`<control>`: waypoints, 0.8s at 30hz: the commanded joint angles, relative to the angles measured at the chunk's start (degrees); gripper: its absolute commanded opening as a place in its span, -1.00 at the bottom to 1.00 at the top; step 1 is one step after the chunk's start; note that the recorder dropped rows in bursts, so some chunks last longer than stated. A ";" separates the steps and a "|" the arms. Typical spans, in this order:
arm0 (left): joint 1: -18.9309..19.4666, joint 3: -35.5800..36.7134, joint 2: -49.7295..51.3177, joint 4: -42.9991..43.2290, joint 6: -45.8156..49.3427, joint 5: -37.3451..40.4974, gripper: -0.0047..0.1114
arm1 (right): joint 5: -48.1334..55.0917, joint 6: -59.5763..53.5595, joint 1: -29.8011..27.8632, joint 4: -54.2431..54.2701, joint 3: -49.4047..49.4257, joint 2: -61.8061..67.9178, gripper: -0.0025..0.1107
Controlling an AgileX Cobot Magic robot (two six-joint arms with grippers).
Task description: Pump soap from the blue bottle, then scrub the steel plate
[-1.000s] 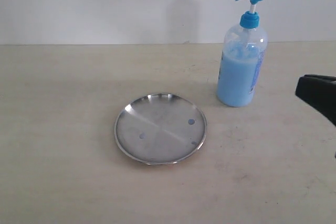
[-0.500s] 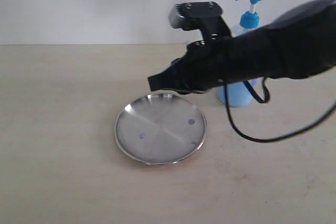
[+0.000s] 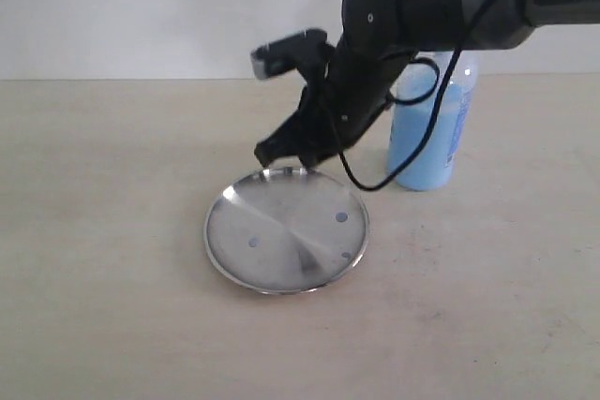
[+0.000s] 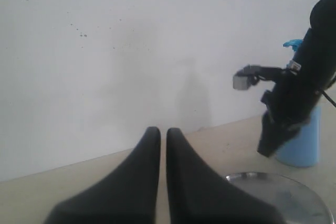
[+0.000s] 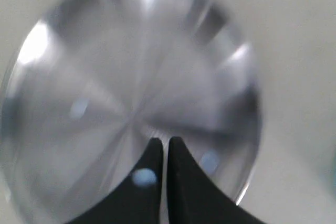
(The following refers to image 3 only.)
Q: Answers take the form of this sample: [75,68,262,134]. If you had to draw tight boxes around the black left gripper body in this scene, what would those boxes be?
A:
[254,41,347,167]

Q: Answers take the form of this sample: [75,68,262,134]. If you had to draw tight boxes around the blue pump soap bottle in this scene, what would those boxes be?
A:
[384,49,480,192]

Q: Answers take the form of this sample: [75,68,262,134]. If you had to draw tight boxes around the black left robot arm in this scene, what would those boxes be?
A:
[250,0,599,168]

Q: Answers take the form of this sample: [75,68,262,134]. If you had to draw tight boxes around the round stainless steel plate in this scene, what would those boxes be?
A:
[203,166,370,295]

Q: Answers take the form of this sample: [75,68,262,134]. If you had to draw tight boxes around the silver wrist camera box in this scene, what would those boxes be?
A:
[250,28,328,81]

